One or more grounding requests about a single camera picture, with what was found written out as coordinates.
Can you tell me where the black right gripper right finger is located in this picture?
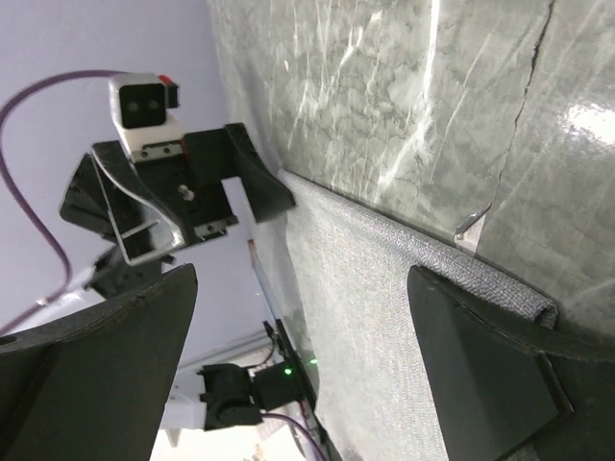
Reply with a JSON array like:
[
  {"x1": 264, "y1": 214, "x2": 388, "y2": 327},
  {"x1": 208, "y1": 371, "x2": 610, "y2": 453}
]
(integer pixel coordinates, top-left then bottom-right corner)
[{"x1": 407, "y1": 266, "x2": 614, "y2": 460}]

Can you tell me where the grey cloth napkin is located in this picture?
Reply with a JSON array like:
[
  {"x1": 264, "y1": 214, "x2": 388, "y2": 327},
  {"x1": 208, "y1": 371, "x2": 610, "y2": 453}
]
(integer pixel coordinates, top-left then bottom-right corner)
[{"x1": 282, "y1": 172, "x2": 557, "y2": 460}]

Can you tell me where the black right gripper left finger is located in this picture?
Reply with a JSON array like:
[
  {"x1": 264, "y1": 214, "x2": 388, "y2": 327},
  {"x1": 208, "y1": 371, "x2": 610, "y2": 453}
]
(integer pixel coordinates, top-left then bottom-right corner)
[{"x1": 1, "y1": 264, "x2": 198, "y2": 461}]

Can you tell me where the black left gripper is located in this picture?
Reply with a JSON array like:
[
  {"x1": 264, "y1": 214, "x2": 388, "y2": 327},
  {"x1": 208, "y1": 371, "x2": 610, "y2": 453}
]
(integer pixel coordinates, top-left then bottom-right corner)
[{"x1": 60, "y1": 123, "x2": 296, "y2": 298}]

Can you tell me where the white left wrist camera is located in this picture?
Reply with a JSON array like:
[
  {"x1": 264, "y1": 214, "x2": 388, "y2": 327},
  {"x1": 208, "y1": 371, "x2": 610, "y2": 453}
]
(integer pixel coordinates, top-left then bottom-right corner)
[{"x1": 108, "y1": 73, "x2": 185, "y2": 163}]

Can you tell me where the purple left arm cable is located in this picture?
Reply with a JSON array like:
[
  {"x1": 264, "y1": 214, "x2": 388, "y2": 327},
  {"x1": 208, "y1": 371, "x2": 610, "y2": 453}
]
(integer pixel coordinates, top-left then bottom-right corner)
[{"x1": 0, "y1": 69, "x2": 119, "y2": 337}]

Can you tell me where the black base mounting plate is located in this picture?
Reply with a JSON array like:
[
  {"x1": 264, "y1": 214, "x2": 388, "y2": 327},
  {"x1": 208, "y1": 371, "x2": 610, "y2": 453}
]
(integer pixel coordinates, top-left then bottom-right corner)
[{"x1": 263, "y1": 319, "x2": 342, "y2": 460}]

